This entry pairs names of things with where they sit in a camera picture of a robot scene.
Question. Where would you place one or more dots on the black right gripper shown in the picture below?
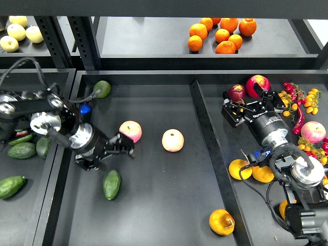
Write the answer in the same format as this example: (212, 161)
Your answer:
(267, 127)

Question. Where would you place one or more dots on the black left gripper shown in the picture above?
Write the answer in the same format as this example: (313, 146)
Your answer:
(89, 143)

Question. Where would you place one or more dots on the green avocado tray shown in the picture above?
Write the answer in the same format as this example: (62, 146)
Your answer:
(111, 184)

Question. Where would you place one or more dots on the yellow pear tray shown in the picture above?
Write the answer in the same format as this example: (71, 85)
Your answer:
(221, 222)

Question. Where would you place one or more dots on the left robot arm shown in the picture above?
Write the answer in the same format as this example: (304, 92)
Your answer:
(60, 120)

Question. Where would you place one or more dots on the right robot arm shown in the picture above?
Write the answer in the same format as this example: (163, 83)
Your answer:
(300, 175)

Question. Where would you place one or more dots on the yellow pear left row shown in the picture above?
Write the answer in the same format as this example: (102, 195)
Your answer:
(236, 165)

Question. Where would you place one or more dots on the yellow pear row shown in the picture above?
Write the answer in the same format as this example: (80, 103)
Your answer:
(236, 165)
(263, 174)

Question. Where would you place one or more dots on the yellow pear middle row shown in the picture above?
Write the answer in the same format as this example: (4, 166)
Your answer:
(263, 174)

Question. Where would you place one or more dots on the yellow pear lower right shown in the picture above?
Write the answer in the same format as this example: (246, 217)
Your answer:
(284, 206)

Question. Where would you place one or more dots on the purple red onion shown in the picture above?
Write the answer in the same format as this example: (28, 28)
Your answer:
(237, 93)

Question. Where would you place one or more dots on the big red apple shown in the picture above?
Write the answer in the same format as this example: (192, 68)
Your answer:
(253, 84)

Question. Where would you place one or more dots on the pink red apple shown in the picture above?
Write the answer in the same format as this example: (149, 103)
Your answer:
(131, 129)

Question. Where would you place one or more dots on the upper cherry tomato bunch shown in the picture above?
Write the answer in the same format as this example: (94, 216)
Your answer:
(294, 98)

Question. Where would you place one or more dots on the cherry tomato bunch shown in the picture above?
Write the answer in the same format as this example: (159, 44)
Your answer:
(294, 98)
(317, 150)

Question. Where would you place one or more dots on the red chili pepper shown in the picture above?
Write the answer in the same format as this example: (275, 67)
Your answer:
(299, 122)

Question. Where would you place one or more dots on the lower cherry tomato bunch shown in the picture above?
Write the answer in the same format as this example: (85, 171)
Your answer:
(317, 150)

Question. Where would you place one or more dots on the pink apple right tray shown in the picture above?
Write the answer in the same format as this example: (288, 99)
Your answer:
(313, 132)

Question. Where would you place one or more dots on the pale pink apple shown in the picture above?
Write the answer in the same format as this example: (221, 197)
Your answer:
(172, 140)

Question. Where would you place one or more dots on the orange centre right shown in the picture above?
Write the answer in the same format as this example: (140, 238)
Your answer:
(236, 40)

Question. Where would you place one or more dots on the black centre tray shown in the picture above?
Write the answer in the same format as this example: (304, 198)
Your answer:
(165, 198)

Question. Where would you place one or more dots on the black tray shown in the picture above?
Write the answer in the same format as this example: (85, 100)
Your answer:
(165, 198)
(25, 214)

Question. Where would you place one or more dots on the orange right with stem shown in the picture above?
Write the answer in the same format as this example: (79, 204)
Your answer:
(247, 26)

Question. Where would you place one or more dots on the orange back centre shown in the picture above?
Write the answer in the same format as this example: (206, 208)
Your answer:
(230, 24)

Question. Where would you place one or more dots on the orange front left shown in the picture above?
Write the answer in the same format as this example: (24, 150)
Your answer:
(195, 43)

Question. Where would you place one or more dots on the black left tray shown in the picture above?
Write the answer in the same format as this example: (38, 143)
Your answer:
(25, 214)

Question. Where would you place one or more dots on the orange upper left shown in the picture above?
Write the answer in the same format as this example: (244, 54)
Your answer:
(199, 30)

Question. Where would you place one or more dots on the orange back small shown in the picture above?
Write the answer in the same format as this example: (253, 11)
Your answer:
(207, 22)

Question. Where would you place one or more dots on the black tray divider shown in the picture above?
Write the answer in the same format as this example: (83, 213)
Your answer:
(241, 232)

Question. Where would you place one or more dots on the yellow apple shelf right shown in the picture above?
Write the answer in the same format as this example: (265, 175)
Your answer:
(33, 33)

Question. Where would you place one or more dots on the yellow apple shelf front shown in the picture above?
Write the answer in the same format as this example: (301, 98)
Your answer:
(9, 44)

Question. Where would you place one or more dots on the black shelf post centre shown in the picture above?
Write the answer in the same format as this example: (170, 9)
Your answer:
(84, 34)

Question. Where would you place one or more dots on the black shelf post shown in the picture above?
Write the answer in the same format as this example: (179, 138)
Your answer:
(84, 34)
(55, 41)

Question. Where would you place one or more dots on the black shelf post left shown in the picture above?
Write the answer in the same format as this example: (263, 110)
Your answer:
(55, 41)

